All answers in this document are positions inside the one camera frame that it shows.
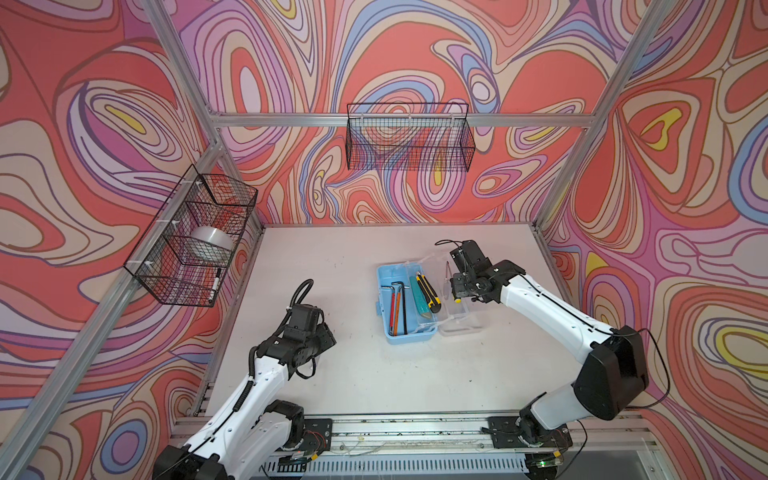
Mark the clear handled screwdriver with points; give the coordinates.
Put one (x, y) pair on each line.
(448, 274)

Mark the blue plastic toolbox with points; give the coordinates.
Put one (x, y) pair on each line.
(455, 317)

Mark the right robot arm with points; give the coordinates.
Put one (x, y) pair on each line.
(613, 360)

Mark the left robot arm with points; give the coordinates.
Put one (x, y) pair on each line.
(254, 424)

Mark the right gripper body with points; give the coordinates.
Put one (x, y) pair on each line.
(463, 285)

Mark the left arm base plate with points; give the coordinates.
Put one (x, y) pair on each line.
(315, 436)

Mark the yellow black utility knife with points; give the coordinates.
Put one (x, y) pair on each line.
(433, 301)

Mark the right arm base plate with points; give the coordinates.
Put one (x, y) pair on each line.
(516, 432)

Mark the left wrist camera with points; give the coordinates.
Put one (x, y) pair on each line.
(305, 318)

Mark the left wire basket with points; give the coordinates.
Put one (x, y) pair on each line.
(161, 264)

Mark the red handled hex key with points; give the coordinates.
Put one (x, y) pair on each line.
(391, 321)

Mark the wire basket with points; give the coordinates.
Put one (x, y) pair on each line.
(409, 136)
(161, 264)

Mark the silver tape roll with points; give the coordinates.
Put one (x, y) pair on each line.
(210, 245)

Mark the back wire basket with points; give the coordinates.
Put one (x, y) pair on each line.
(409, 136)

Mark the black hex key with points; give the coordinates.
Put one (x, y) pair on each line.
(401, 317)

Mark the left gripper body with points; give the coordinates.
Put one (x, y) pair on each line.
(321, 338)

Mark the black marker in basket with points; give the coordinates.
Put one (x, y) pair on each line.
(215, 286)

